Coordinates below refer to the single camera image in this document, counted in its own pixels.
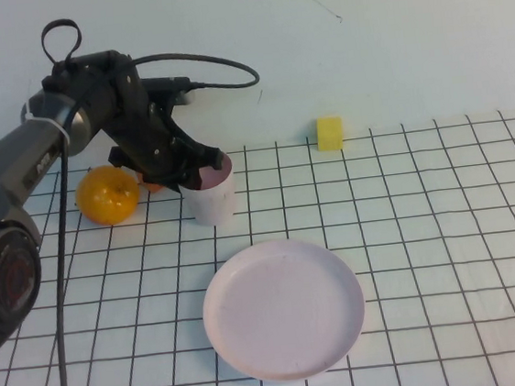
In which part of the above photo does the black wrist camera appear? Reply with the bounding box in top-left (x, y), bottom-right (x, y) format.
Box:
top-left (139, 72), bottom-right (198, 113)

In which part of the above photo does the white black-grid tablecloth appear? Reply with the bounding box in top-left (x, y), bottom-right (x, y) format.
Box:
top-left (0, 108), bottom-right (515, 386)

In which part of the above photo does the pink plastic cup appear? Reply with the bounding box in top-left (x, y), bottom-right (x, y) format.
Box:
top-left (179, 151), bottom-right (240, 231)

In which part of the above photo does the black strap loop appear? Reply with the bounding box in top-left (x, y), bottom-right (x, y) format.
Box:
top-left (39, 17), bottom-right (85, 72)

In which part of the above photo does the white zip tie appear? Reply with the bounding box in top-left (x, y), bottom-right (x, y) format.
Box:
top-left (21, 96), bottom-right (72, 149)

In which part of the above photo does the orange foam cube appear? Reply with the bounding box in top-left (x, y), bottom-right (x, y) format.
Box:
top-left (137, 168), bottom-right (166, 196)

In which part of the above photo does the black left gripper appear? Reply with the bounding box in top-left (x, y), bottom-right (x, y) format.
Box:
top-left (98, 66), bottom-right (227, 203)

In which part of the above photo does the black camera cable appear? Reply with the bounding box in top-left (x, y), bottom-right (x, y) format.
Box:
top-left (131, 42), bottom-right (262, 101)

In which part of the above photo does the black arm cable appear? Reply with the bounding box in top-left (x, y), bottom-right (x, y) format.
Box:
top-left (29, 98), bottom-right (111, 386)

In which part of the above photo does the pink round plate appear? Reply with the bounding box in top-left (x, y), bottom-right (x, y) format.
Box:
top-left (195, 230), bottom-right (373, 386)

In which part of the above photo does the orange round fruit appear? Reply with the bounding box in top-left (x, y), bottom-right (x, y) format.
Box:
top-left (72, 162), bottom-right (145, 230)

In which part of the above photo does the yellow foam cube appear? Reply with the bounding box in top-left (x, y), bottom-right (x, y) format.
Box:
top-left (314, 115), bottom-right (346, 153)

